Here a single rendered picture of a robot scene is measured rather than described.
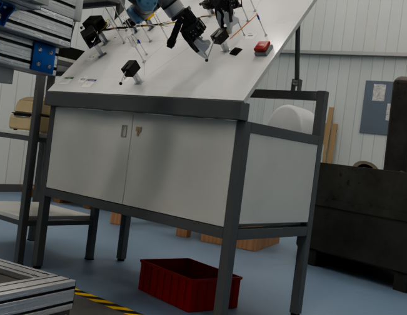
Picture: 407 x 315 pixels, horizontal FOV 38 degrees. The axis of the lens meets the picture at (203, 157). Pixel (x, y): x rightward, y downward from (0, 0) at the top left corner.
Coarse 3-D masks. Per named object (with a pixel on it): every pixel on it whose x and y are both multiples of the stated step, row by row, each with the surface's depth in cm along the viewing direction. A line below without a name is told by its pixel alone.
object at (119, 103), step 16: (48, 96) 284; (64, 96) 276; (80, 96) 269; (96, 96) 262; (112, 96) 255; (128, 96) 249; (144, 112) 245; (160, 112) 236; (176, 112) 231; (192, 112) 225; (208, 112) 220; (224, 112) 215; (240, 112) 211
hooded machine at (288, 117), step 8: (280, 112) 714; (288, 112) 708; (296, 112) 702; (304, 112) 713; (312, 112) 740; (272, 120) 720; (280, 120) 713; (288, 120) 707; (296, 120) 701; (304, 120) 703; (312, 120) 722; (288, 128) 707; (296, 128) 701; (304, 128) 701; (312, 128) 719
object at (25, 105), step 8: (16, 104) 310; (24, 104) 307; (32, 104) 303; (16, 112) 307; (24, 112) 305; (48, 112) 303; (16, 120) 305; (24, 120) 301; (48, 120) 303; (16, 128) 305; (24, 128) 300; (40, 128) 300
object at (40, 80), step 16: (96, 0) 331; (112, 0) 318; (64, 64) 299; (48, 80) 359; (32, 112) 290; (0, 128) 308; (32, 128) 289; (32, 144) 289; (32, 160) 290; (32, 176) 291; (0, 208) 310; (16, 208) 318; (32, 208) 326; (64, 208) 344; (96, 208) 325; (32, 224) 294; (48, 224) 302; (64, 224) 309; (80, 224) 317; (96, 224) 326; (16, 240) 291; (32, 240) 360; (16, 256) 290
